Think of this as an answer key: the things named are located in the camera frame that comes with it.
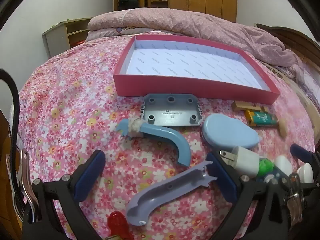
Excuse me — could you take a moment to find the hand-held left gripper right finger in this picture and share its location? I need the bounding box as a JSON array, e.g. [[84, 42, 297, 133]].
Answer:
[[206, 151, 288, 240]]

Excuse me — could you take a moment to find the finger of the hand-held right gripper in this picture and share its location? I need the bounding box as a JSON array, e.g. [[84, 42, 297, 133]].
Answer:
[[290, 143, 320, 166]]

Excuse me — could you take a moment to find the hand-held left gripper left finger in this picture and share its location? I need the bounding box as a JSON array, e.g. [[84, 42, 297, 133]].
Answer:
[[22, 149, 106, 240]]

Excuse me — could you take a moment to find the white jar with orange label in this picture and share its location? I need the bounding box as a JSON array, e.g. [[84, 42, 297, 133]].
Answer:
[[274, 156, 314, 184]]

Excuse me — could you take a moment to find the white charger plug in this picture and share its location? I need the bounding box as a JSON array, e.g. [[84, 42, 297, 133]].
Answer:
[[219, 146, 260, 178]]

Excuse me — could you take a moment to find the light blue oval case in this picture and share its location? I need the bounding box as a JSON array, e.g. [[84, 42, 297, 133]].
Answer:
[[202, 114, 260, 148]]

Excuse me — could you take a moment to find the red transparent plastic piece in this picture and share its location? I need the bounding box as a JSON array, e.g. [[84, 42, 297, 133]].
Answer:
[[107, 211, 134, 240]]

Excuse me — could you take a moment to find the blue curved handle with tape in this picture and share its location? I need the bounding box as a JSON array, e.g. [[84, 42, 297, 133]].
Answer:
[[115, 119, 192, 167]]

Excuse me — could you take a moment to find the lavender curved plastic handle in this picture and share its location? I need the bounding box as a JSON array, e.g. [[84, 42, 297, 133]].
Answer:
[[126, 160, 217, 227]]

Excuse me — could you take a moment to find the grey plastic plate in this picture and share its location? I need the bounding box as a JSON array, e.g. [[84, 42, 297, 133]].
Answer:
[[140, 93, 202, 127]]

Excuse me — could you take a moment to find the beige plastic piece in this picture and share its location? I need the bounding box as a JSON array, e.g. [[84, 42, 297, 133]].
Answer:
[[278, 119, 287, 138]]

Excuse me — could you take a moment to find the green plastic toy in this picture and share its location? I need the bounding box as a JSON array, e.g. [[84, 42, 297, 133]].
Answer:
[[257, 156, 283, 180]]

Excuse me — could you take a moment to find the green yellow lighter box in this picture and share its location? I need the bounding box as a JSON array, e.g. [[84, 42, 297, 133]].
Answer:
[[244, 110, 278, 127]]

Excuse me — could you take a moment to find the pink floral bedsheet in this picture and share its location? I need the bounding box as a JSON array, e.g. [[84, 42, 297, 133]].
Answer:
[[10, 31, 318, 240]]

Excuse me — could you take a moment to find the metal spring clip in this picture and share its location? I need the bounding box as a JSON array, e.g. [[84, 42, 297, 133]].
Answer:
[[20, 149, 35, 223]]

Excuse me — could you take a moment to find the lilac patterned sheet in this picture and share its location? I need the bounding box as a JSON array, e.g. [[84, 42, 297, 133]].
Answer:
[[287, 62, 320, 105]]

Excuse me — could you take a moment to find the wooden block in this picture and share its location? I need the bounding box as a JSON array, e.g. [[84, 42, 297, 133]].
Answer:
[[231, 101, 269, 113]]

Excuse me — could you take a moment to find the dark wooden headboard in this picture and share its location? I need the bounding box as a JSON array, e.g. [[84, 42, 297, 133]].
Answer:
[[256, 23, 320, 70]]

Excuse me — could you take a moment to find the wooden side shelf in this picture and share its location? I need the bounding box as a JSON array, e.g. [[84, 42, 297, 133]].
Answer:
[[42, 17, 93, 58]]

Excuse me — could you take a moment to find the pink quilt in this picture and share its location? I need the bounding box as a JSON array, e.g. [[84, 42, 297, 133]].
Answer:
[[86, 8, 300, 67]]

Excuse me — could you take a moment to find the black cable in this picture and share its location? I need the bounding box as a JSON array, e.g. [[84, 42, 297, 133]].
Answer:
[[0, 68, 28, 210]]

